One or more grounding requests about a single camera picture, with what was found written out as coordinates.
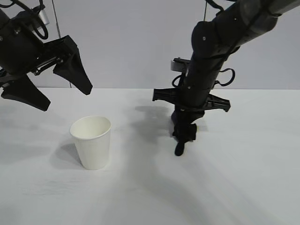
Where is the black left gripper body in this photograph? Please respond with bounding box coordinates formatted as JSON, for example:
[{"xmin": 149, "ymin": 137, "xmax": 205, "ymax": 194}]
[{"xmin": 0, "ymin": 11, "xmax": 80, "ymax": 89}]

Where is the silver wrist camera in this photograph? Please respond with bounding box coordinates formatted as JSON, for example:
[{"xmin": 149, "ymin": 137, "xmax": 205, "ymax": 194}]
[
  {"xmin": 170, "ymin": 58, "xmax": 191, "ymax": 73},
  {"xmin": 31, "ymin": 6, "xmax": 51, "ymax": 26}
]

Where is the dark purple cloth rag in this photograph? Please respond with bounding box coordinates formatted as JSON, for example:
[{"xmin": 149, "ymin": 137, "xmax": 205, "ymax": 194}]
[{"xmin": 172, "ymin": 123, "xmax": 198, "ymax": 157}]

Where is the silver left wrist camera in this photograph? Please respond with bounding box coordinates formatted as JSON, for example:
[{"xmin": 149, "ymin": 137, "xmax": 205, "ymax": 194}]
[{"xmin": 31, "ymin": 6, "xmax": 51, "ymax": 26}]

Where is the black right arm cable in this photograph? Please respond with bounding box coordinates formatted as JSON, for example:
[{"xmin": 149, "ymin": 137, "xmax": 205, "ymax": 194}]
[{"xmin": 215, "ymin": 68, "xmax": 236, "ymax": 88}]

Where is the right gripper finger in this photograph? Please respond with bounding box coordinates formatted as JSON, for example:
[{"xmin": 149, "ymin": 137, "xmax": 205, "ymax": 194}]
[
  {"xmin": 187, "ymin": 109, "xmax": 205, "ymax": 128},
  {"xmin": 170, "ymin": 109, "xmax": 188, "ymax": 139}
]

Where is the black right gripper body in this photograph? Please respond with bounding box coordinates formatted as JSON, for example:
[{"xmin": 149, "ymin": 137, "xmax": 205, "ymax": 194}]
[{"xmin": 152, "ymin": 54, "xmax": 232, "ymax": 113}]

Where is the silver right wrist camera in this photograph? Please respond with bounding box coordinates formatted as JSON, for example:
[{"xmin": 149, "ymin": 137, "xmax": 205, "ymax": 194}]
[{"xmin": 170, "ymin": 58, "xmax": 191, "ymax": 73}]

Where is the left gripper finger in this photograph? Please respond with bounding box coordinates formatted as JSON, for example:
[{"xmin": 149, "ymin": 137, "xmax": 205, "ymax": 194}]
[
  {"xmin": 0, "ymin": 74, "xmax": 52, "ymax": 113},
  {"xmin": 52, "ymin": 52, "xmax": 94, "ymax": 96}
]

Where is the white paper cup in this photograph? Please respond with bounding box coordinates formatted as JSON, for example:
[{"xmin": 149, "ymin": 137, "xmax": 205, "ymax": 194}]
[{"xmin": 69, "ymin": 115, "xmax": 112, "ymax": 171}]

